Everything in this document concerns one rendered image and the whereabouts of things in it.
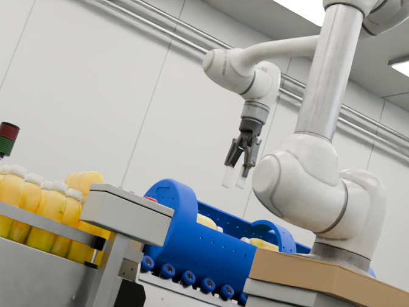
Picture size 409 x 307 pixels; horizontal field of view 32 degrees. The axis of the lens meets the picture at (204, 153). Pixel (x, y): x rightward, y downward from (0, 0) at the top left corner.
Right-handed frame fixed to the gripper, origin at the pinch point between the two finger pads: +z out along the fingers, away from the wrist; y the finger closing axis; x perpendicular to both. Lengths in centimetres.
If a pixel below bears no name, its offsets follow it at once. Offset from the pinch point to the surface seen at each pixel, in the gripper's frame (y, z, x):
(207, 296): -11.3, 38.9, 4.2
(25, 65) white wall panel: 338, -92, -12
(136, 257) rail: -21, 36, 37
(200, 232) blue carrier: -14.4, 22.1, 15.5
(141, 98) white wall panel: 328, -105, -107
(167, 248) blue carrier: -12.5, 29.8, 23.3
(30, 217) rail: -21, 35, 68
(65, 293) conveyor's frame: -23, 50, 54
